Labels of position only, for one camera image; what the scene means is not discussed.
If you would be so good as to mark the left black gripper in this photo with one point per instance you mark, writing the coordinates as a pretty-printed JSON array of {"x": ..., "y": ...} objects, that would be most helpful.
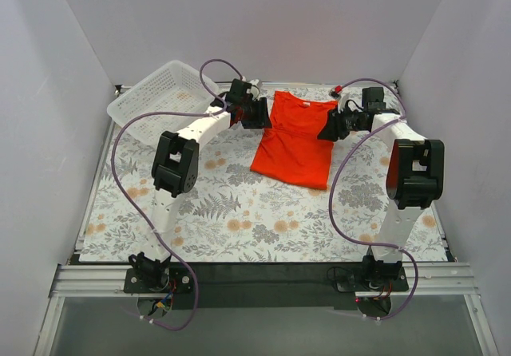
[{"x": 259, "y": 112}]

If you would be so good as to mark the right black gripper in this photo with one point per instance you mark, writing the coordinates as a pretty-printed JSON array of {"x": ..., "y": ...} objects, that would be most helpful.
[{"x": 335, "y": 123}]

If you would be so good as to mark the orange t-shirt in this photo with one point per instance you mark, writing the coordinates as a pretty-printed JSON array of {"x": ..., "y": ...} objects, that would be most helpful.
[{"x": 289, "y": 150}]

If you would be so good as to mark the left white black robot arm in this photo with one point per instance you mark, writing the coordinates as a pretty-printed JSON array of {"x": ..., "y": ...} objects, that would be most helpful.
[{"x": 175, "y": 171}]

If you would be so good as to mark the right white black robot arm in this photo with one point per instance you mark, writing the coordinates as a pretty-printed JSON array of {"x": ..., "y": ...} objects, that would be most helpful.
[{"x": 415, "y": 178}]

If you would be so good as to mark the white plastic basket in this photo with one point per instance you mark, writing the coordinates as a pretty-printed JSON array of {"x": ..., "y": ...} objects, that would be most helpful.
[{"x": 174, "y": 87}]

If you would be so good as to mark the floral patterned table mat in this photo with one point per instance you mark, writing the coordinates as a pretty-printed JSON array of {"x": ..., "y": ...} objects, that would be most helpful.
[{"x": 234, "y": 214}]

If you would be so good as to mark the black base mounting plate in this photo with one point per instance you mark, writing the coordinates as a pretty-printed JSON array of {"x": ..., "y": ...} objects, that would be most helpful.
[{"x": 255, "y": 285}]

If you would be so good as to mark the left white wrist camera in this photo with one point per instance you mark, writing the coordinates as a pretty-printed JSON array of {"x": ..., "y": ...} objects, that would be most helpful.
[{"x": 255, "y": 86}]

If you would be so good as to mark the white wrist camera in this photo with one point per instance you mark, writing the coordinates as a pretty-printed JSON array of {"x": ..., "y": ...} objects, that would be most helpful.
[
  {"x": 255, "y": 86},
  {"x": 342, "y": 98}
]

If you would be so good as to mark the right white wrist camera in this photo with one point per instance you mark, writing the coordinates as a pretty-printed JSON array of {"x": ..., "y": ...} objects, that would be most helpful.
[{"x": 342, "y": 98}]

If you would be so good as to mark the aluminium frame rail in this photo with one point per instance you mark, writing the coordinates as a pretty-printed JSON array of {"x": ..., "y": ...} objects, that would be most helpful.
[{"x": 265, "y": 309}]

